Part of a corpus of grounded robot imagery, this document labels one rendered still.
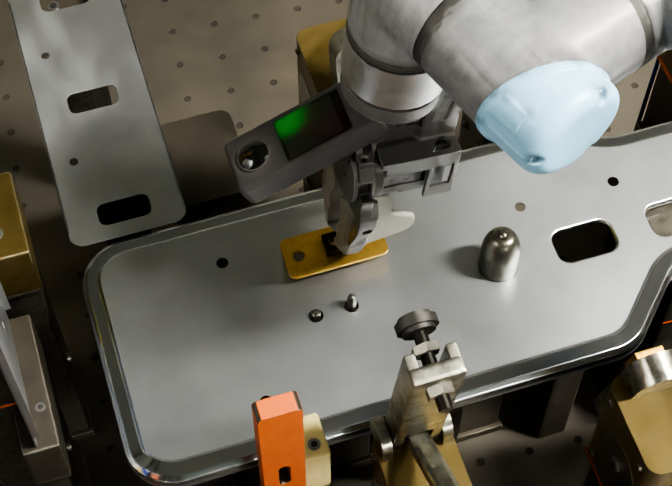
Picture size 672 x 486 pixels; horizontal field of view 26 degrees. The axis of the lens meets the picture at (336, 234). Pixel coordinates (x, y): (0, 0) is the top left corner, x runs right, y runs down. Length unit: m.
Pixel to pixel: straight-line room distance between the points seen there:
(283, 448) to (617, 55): 0.33
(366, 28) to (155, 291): 0.35
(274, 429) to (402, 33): 0.26
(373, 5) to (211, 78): 0.77
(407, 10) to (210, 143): 0.42
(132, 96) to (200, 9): 0.46
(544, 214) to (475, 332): 0.13
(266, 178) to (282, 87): 0.64
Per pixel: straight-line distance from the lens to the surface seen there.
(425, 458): 1.02
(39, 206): 1.61
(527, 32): 0.88
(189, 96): 1.67
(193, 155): 1.28
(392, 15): 0.91
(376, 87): 0.98
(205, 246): 1.21
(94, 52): 1.34
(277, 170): 1.03
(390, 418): 1.03
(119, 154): 1.27
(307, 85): 1.27
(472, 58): 0.88
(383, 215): 1.12
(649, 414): 1.08
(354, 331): 1.16
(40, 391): 1.16
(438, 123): 1.05
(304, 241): 1.19
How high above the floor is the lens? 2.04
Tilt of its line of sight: 59 degrees down
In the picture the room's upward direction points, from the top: straight up
